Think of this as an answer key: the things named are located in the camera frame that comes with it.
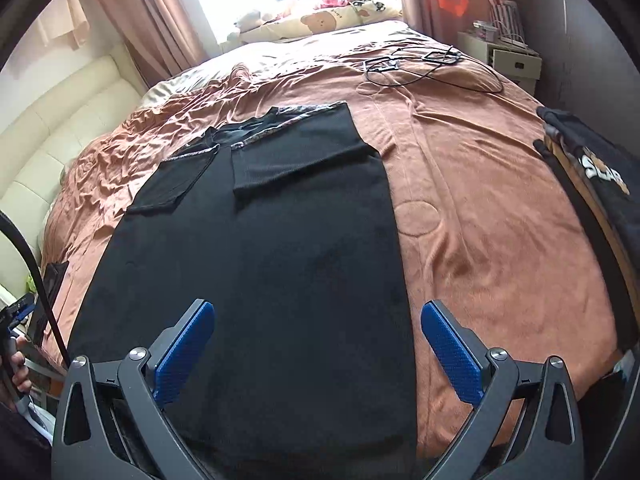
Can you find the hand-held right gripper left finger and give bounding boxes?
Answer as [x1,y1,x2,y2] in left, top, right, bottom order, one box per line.
[52,299,216,480]

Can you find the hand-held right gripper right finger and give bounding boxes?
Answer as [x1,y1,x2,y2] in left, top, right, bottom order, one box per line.
[421,300,586,480]

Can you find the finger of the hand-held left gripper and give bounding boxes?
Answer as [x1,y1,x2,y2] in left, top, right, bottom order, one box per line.
[0,295,36,326]

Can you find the black t-shirt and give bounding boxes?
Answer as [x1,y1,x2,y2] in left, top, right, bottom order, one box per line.
[67,101,418,480]

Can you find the pile of dark clothes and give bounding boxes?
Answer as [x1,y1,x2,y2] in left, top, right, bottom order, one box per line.
[532,105,640,356]

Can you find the person's left hand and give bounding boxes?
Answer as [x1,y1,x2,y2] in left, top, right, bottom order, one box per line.
[7,349,34,397]

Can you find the brown blanket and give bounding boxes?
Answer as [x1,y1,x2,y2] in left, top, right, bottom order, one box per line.
[40,20,626,461]

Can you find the cream padded headboard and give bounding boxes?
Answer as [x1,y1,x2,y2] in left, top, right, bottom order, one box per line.
[0,42,146,281]

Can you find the beige hanging cloth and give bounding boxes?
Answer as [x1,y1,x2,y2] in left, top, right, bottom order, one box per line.
[30,0,91,46]

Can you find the white nightstand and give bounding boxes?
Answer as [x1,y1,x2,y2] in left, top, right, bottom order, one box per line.
[457,30,543,96]

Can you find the cream duvet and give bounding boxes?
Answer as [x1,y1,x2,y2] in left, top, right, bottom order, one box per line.
[137,20,426,108]

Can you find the bear print pillow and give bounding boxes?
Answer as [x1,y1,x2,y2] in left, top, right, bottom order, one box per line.
[227,0,403,43]

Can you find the thick black cable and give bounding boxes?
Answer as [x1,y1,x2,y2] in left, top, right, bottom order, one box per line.
[0,210,73,368]

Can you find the tangled black cables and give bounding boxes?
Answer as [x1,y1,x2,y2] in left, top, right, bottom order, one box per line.
[364,45,505,95]

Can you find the white wire rack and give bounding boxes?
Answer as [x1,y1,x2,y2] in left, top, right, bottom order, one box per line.
[487,0,526,46]

